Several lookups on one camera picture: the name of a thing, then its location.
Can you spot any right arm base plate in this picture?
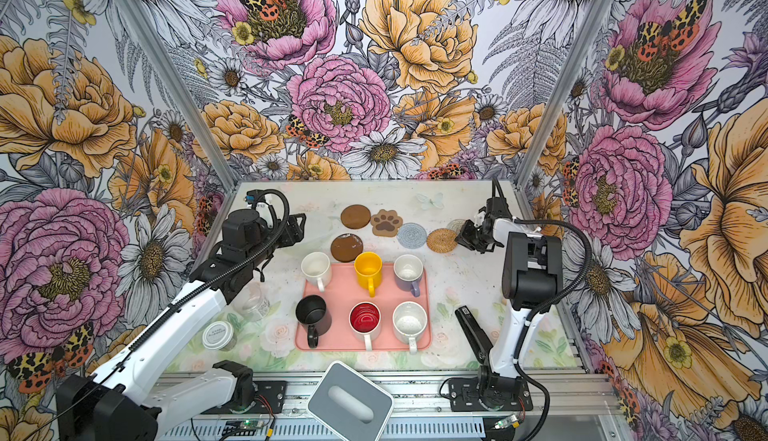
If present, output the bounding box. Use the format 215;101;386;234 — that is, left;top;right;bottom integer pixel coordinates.
440;377;533;412

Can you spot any white mug back left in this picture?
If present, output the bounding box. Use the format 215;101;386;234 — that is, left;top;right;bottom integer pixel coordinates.
300;252;332;292

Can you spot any matte brown round coaster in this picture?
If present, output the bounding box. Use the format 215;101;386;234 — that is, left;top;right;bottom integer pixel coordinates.
340;204;371;230

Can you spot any brown paw print coaster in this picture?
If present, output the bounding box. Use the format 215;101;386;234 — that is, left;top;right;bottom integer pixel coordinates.
370;209;404;238

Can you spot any grey woven round coaster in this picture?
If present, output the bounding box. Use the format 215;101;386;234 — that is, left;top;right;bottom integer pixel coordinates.
397;223;428;250

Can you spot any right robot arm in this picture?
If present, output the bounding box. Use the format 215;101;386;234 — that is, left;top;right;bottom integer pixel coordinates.
447;194;563;412

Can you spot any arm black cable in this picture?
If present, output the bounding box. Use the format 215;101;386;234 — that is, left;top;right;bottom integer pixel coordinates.
35;188;292;430
491;179;593;441

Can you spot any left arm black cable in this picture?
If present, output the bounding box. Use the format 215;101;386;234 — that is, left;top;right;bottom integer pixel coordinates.
35;188;292;430

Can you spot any black stapler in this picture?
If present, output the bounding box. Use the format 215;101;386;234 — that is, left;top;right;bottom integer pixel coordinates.
455;306;493;365

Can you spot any black mug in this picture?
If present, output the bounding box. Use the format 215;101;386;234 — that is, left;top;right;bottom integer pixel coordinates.
295;295;332;349

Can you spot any lavender mug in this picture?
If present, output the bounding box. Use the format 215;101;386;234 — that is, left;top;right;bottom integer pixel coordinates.
393;254;424;298

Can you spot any white lidded jar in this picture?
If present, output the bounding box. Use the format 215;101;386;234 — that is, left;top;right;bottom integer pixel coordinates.
201;321;237;351

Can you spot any green circuit board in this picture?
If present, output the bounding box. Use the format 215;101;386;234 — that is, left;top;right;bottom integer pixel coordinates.
221;419;271;437

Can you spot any red inside white mug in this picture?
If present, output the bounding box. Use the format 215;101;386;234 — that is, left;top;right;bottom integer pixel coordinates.
349;302;382;351

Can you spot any clear glass jar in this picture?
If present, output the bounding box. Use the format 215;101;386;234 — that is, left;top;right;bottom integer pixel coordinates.
235;282;271;322

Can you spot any multicolour woven round coaster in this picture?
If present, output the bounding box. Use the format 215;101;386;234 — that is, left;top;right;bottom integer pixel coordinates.
447;219;475;234

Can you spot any white mug front right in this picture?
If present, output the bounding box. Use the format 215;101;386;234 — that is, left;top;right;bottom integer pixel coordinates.
392;301;428;354

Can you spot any yellow mug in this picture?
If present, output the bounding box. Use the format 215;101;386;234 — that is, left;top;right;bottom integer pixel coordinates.
353;252;383;298

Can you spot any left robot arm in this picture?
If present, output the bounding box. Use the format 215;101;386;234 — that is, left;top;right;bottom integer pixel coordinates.
55;189;306;440

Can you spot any glossy brown round coaster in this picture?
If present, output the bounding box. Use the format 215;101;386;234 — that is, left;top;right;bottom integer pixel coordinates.
330;233;364;263

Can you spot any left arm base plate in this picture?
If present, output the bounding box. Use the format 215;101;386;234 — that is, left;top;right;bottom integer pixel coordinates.
243;380;288;415

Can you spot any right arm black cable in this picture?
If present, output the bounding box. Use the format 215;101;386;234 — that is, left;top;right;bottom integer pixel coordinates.
491;179;593;441

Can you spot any pink plastic tray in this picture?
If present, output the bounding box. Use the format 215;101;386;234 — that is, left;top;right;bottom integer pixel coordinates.
294;262;433;353

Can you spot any tan rattan round coaster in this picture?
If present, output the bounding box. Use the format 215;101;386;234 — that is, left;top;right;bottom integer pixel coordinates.
426;228;458;254

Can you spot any grey tissue box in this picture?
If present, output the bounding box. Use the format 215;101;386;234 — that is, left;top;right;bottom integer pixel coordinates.
307;361;394;441

